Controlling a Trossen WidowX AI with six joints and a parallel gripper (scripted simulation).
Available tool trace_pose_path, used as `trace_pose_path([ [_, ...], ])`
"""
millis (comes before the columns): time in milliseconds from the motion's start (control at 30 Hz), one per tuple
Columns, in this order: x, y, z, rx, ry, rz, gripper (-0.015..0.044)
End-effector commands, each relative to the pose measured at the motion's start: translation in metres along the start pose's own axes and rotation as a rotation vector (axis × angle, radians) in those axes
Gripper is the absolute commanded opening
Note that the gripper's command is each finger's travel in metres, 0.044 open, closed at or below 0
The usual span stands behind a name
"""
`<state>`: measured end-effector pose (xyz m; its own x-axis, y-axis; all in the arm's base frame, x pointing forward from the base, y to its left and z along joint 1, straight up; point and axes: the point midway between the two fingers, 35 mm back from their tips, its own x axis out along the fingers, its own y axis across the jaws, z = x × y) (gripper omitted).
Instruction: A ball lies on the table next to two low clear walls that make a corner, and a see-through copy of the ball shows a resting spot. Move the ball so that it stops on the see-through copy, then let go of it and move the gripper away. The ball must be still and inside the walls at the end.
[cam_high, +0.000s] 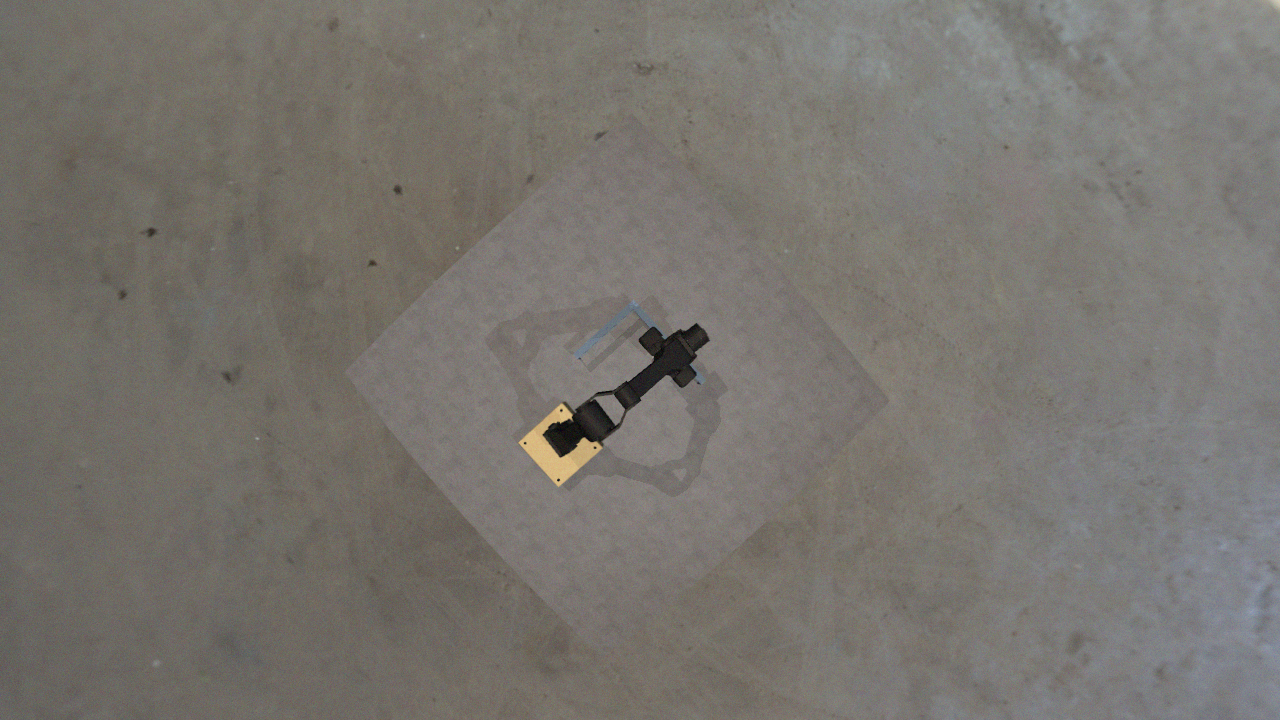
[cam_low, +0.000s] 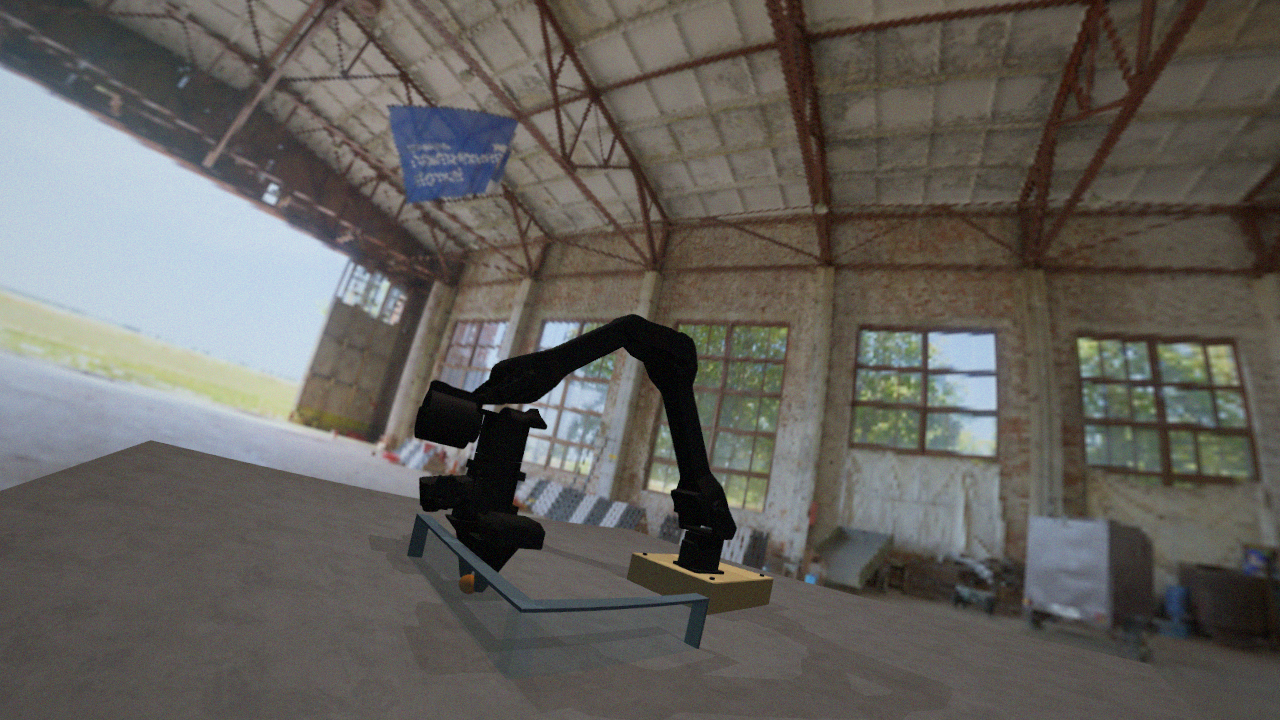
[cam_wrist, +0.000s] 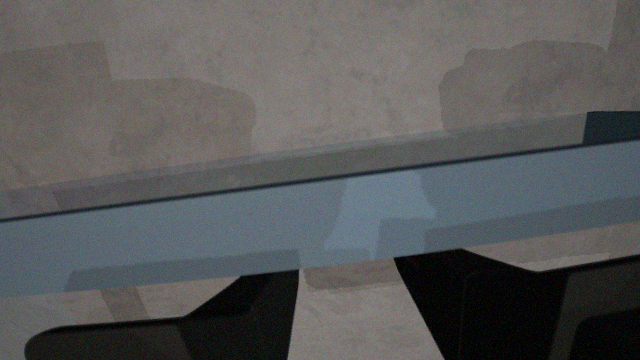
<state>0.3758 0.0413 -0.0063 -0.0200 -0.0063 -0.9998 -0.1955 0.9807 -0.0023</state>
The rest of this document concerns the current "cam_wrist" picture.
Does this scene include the low clear corner walls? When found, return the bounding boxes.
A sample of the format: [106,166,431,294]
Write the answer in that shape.
[0,112,640,360]

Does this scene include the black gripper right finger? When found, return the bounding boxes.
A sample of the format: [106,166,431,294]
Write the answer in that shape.
[393,248,640,360]

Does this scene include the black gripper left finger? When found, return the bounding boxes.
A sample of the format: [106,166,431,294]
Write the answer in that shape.
[24,269,299,360]

